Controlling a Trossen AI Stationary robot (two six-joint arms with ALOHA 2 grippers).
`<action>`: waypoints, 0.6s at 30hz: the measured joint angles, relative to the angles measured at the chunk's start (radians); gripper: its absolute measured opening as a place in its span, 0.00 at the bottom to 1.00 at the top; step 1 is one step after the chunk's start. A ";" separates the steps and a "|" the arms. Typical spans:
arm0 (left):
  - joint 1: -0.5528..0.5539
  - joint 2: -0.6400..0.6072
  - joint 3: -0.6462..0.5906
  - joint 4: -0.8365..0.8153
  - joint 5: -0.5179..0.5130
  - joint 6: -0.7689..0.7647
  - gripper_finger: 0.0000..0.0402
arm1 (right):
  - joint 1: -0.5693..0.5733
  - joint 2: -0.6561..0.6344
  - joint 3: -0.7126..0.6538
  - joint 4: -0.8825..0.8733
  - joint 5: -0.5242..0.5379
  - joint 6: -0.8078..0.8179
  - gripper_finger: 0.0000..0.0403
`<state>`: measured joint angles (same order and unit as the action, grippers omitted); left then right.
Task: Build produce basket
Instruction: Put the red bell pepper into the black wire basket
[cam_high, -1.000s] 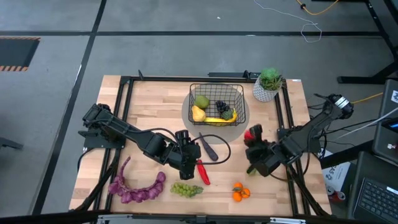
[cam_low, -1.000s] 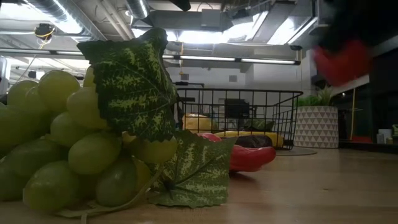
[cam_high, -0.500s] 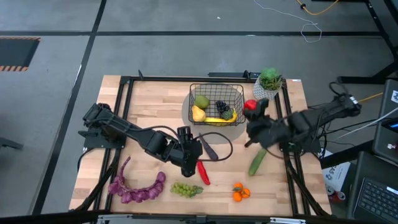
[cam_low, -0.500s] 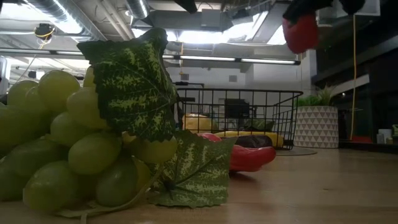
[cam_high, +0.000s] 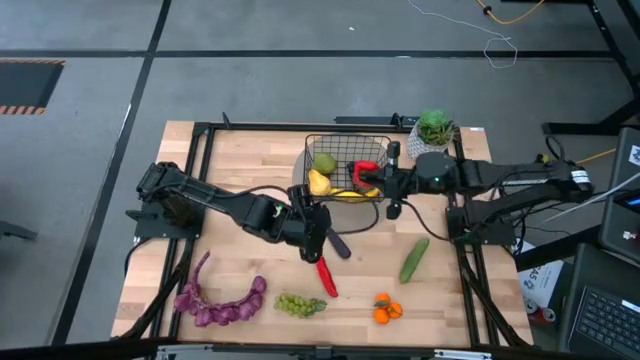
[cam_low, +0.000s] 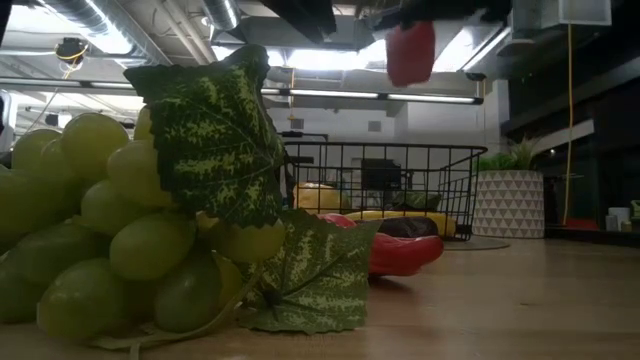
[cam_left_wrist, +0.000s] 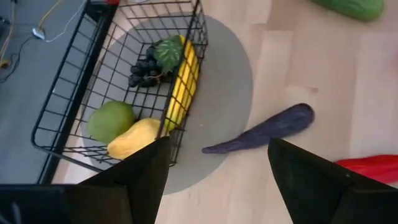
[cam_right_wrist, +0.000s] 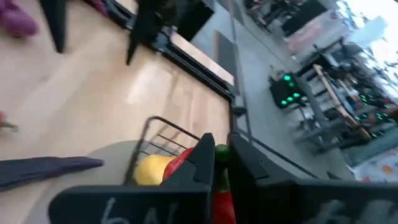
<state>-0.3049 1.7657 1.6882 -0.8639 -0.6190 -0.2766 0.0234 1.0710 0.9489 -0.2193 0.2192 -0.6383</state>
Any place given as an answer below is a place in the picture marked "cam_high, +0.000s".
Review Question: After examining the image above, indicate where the thin white floor cable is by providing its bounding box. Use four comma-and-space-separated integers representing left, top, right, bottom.
407, 0, 519, 70

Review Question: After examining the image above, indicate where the red chili pepper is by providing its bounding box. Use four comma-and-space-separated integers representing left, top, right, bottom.
315, 255, 340, 299

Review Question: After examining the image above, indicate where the black chair foot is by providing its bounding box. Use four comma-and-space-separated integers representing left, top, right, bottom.
0, 219, 39, 242

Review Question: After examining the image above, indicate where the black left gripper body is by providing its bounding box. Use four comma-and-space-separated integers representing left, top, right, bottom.
285, 183, 333, 265

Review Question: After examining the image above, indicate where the black desk leg frame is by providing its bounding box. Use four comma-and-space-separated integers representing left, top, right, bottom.
542, 0, 640, 136

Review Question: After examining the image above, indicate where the succulent in white patterned pot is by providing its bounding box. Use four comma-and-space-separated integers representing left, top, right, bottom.
405, 108, 457, 162

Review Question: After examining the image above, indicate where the yellow extension cable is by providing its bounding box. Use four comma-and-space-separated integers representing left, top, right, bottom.
574, 147, 618, 167

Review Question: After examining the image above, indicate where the yellow banana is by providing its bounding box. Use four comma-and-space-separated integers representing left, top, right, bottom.
327, 187, 381, 204

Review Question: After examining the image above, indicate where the thick white cable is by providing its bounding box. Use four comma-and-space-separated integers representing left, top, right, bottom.
542, 171, 640, 224

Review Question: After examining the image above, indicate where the orange tangerine cluster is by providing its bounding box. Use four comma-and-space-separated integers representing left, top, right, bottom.
372, 292, 404, 326

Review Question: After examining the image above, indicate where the green pear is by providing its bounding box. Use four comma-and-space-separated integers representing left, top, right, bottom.
313, 152, 339, 176

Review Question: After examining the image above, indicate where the white printed box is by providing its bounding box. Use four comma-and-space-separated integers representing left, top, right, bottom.
517, 242, 566, 311

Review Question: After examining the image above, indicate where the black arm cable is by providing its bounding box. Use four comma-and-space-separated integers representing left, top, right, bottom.
214, 184, 381, 236
398, 198, 452, 243

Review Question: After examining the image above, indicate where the black aluminium table frame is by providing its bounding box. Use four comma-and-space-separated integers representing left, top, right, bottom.
117, 112, 534, 351

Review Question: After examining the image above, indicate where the purple onion braid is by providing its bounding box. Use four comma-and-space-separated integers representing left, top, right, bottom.
173, 250, 268, 328

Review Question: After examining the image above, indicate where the grey round mat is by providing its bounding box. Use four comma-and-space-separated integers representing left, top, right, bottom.
291, 144, 401, 234

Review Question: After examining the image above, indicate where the green cucumber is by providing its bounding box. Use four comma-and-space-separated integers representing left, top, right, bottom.
398, 237, 431, 285

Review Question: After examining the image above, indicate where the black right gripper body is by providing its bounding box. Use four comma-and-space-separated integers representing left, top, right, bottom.
379, 141, 417, 220

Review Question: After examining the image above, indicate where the black laptop with keyboard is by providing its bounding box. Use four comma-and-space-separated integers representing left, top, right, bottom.
558, 243, 640, 360

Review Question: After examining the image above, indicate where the black wire basket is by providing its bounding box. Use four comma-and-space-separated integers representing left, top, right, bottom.
303, 133, 393, 204

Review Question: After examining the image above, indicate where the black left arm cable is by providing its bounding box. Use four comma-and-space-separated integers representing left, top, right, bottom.
214, 184, 381, 236

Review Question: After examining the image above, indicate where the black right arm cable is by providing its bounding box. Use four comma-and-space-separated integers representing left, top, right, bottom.
398, 198, 452, 243

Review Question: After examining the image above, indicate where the red bell pepper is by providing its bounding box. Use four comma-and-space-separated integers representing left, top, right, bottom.
351, 159, 382, 190

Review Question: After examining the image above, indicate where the purple eggplant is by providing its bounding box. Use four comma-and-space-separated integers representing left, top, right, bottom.
326, 227, 353, 260

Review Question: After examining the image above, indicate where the yellow floor cable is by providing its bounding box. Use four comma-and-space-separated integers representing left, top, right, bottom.
474, 0, 547, 26

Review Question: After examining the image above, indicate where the silver metal bar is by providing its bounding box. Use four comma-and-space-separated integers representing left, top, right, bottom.
433, 349, 494, 360
156, 344, 214, 360

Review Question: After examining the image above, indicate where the green grape bunch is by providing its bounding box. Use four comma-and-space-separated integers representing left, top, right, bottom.
273, 292, 329, 319

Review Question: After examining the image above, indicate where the black floor hatch striped edge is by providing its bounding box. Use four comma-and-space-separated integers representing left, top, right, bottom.
0, 58, 66, 117

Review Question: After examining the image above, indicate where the black bar device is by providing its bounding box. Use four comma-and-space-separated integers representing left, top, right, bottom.
333, 113, 421, 128

